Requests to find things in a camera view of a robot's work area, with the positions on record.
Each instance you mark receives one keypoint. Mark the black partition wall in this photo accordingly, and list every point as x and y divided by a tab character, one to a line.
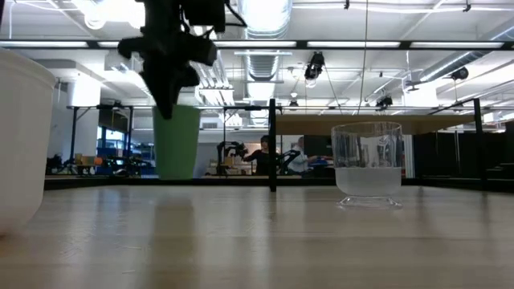
445	154

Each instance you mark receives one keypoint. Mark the white ceramic mug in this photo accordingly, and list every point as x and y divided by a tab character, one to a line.
22	140

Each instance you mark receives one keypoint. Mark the black background robot arm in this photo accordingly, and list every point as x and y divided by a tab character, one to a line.
288	158
231	154

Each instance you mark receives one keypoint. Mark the black aluminium table frame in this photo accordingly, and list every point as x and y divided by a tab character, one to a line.
225	182

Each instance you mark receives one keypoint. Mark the white building column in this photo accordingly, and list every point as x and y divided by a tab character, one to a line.
83	120

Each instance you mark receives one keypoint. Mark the person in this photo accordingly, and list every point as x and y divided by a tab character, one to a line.
299	158
263	158

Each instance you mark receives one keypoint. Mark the wooden shelf with black frame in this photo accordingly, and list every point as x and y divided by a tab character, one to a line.
361	124

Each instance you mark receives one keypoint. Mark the silver ceiling air duct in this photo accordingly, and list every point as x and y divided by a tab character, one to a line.
263	40

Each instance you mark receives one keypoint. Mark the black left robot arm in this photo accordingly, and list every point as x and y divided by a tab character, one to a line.
201	14

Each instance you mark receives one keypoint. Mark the green plastic cup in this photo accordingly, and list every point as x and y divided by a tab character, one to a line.
176	148

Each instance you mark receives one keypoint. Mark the black hanging ceiling camera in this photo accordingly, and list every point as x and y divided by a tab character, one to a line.
314	66
384	101
459	73

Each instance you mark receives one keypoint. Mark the black background workstation frame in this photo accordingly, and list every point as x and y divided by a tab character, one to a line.
100	120

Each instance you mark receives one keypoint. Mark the black overhead rig beam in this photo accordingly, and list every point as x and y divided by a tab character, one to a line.
297	44

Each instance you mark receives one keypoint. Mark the clear plastic footed cup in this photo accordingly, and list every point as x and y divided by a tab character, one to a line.
368	180

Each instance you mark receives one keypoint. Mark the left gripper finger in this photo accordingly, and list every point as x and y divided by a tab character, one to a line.
160	88
189	76

